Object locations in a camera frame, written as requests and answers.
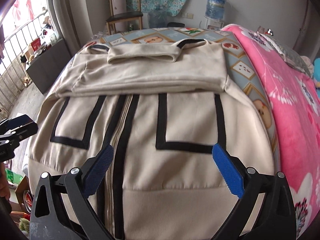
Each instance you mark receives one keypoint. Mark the white water dispenser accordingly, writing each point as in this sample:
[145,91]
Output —
[213,24]

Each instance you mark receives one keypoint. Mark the cream jacket with black trim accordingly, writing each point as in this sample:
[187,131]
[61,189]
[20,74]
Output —
[162,107]

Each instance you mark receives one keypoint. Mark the blue striped pillow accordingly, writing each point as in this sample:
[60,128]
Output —
[316,73]

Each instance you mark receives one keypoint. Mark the grey lace pillow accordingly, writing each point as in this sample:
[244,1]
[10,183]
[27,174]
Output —
[290,56]

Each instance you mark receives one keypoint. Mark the black low cabinet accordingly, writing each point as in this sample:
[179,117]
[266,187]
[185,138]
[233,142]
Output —
[46,68]

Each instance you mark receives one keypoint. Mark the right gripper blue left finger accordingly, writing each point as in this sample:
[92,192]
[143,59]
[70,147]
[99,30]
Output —
[61,209]

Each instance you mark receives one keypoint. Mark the grey curtain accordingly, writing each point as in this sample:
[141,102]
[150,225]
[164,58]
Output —
[70,19]

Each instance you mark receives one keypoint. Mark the person's left hand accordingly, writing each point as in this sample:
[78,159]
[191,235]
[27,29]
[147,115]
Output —
[4,186]

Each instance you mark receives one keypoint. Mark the white cylindrical box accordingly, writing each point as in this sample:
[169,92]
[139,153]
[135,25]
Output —
[119,6]

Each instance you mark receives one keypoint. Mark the pink floral blanket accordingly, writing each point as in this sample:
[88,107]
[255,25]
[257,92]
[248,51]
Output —
[295,107]

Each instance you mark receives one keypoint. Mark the blue water jug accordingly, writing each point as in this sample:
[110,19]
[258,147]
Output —
[215,9]

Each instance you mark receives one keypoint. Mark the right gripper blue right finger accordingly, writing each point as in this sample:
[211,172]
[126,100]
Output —
[276,218]

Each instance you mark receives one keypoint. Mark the metal balcony railing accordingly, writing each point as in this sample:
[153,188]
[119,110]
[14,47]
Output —
[13,73]

